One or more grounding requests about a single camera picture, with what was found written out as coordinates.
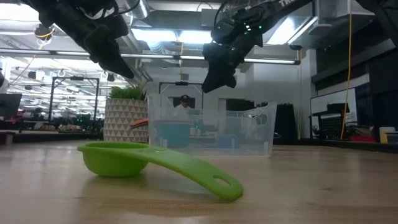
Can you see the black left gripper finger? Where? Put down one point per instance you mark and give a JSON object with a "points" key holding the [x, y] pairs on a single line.
{"points": [[98, 43], [118, 63]]}

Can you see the container with teal lid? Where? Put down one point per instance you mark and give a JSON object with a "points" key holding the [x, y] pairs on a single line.
{"points": [[392, 138]]}

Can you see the round black ceiling fixture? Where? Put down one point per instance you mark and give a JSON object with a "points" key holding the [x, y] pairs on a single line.
{"points": [[43, 32]]}

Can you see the dark computer monitor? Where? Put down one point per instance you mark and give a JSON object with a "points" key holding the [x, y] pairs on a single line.
{"points": [[9, 105]]}

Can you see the long silver overhead bar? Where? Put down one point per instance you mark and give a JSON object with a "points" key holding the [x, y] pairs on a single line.
{"points": [[273, 61]]}

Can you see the white container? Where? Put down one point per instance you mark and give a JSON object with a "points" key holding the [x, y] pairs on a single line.
{"points": [[384, 133]]}

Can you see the large teal measuring cup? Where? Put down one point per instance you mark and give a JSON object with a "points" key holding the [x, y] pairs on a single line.
{"points": [[172, 135]]}

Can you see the black cabinet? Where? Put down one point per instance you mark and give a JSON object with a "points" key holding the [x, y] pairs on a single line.
{"points": [[287, 124]]}

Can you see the green measuring cup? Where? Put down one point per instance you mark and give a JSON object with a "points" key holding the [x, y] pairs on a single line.
{"points": [[115, 161]]}

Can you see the clear plastic basket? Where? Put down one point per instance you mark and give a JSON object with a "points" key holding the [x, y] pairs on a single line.
{"points": [[217, 124]]}

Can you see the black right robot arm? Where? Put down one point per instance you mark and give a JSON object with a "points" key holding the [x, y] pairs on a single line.
{"points": [[273, 11]]}

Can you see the whiteboard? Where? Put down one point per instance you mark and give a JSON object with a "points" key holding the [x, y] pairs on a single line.
{"points": [[329, 98]]}

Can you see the black overhead frame strut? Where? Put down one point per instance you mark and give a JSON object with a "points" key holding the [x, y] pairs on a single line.
{"points": [[388, 15]]}

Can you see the flat red box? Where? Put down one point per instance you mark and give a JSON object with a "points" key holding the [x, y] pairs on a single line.
{"points": [[362, 138]]}

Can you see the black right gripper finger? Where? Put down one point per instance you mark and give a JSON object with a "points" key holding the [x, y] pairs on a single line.
{"points": [[228, 80], [213, 82]]}

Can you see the black aluminium frame rail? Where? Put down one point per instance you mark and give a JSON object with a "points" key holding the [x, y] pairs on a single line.
{"points": [[46, 137]]}

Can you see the black gantry frame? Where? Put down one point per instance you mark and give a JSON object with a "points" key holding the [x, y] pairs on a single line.
{"points": [[182, 83], [52, 99]]}

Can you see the potted plant, white patterned pot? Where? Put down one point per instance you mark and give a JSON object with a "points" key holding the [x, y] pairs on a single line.
{"points": [[124, 118]]}

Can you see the person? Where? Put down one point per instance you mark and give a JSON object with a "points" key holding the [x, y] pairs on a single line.
{"points": [[185, 99]]}

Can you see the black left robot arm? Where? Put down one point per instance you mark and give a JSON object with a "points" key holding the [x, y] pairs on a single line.
{"points": [[32, 11]]}

